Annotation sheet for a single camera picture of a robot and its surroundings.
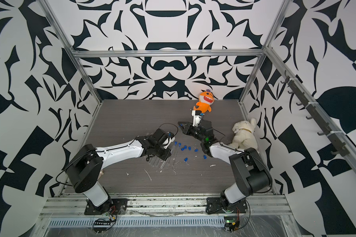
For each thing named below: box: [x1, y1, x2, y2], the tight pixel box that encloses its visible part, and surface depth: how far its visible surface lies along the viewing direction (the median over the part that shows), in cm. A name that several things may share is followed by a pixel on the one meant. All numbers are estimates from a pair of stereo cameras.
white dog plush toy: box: [228, 118, 258, 150], surface depth 95 cm
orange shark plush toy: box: [193, 89, 215, 114], surface depth 114 cm
